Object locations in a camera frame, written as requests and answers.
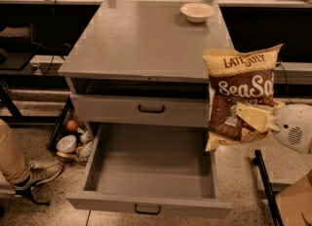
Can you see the black basket of items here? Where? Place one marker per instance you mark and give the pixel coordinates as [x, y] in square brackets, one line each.
[84, 141]

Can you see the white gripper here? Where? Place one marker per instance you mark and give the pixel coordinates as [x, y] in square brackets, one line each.
[292, 129]

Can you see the grey drawer cabinet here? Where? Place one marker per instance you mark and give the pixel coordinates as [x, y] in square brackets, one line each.
[144, 49]

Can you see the open grey middle drawer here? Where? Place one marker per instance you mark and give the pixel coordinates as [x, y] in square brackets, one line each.
[153, 170]

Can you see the brown sea salt chip bag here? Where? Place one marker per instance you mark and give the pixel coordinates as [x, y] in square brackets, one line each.
[237, 77]

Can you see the white bowl on counter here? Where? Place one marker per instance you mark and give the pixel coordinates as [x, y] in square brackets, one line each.
[197, 12]

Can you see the cardboard box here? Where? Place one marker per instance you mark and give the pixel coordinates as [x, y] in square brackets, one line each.
[295, 202]

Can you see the white bowl on floor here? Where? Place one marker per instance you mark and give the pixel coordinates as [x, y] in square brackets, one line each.
[67, 144]

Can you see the red apple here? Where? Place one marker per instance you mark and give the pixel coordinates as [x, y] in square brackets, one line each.
[72, 125]

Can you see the person leg khaki trousers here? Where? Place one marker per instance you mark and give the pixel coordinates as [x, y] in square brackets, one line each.
[13, 165]

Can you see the black metal bar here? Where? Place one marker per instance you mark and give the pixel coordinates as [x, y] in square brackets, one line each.
[275, 213]

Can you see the grey sneaker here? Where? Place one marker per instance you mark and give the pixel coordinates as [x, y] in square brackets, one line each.
[39, 176]

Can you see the closed grey top drawer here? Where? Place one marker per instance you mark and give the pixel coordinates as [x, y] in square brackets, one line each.
[141, 110]

